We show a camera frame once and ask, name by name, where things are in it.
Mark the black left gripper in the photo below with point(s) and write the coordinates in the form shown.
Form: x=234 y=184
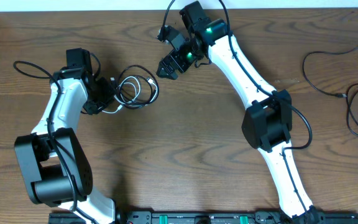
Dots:
x=94 y=107

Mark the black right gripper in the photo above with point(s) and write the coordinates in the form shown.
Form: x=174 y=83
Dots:
x=173 y=58

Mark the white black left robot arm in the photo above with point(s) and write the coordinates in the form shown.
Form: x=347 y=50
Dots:
x=53 y=164

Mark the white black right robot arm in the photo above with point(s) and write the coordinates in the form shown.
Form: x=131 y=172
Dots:
x=271 y=124

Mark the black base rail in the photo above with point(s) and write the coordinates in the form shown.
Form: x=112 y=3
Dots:
x=260 y=217

